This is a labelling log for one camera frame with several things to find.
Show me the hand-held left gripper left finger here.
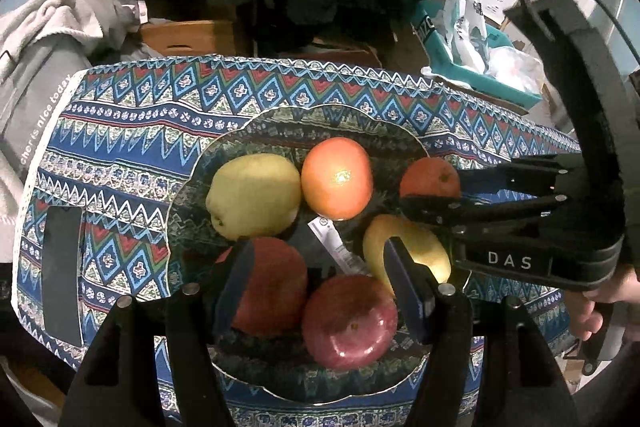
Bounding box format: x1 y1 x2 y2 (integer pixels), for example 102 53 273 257
59 239 258 427

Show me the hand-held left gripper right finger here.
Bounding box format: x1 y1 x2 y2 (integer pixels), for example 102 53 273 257
382 237 581 427

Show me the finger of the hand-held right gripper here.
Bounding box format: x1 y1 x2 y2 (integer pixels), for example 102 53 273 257
400 196 571 240
457 154 576 195

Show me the small yellow-green pear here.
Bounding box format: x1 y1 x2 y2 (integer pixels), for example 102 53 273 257
362 214 452 295

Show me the dark red apple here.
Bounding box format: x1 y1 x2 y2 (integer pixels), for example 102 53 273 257
301 274 399 370

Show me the medium orange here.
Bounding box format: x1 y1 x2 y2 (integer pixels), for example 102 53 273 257
399 157 462 202

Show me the large yellow-green pear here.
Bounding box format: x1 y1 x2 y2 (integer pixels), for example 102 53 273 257
205 153 303 242

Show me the large orange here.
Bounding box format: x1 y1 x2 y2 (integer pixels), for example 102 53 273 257
301 138 375 221

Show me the clear glass plate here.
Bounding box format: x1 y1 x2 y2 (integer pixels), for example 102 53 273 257
167 104 473 405

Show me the person's right hand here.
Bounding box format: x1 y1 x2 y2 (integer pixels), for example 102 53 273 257
567 267 640 342

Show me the white paper label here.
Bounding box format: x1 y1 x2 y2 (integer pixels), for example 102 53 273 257
307 216 368 275

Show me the clear plastic bag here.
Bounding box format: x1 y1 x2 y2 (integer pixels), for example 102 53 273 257
485 46 543 95

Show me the teal plastic crate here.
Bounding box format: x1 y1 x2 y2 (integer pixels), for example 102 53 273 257
412 0 543 108

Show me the black smartphone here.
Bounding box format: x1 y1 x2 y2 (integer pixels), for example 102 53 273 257
42 206 85 347

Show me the white printed plastic bag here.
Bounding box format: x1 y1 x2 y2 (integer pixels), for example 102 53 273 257
434 0 493 72

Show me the blue patterned tablecloth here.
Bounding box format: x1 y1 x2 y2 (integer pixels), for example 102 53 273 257
10 54 583 427

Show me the wooden box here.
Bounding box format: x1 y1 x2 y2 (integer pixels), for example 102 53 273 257
142 21 236 56

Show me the grey printed sweatshirt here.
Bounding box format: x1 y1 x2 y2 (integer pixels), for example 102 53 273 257
0 0 151 268

